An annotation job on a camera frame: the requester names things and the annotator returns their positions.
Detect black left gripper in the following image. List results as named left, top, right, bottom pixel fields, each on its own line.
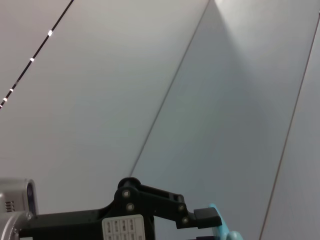
left=18, top=177, right=156, bottom=240

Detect blue scissors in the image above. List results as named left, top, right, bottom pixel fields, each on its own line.
left=207, top=202, right=245, bottom=240

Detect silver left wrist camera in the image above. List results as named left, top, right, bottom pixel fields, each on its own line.
left=0, top=177, right=40, bottom=218

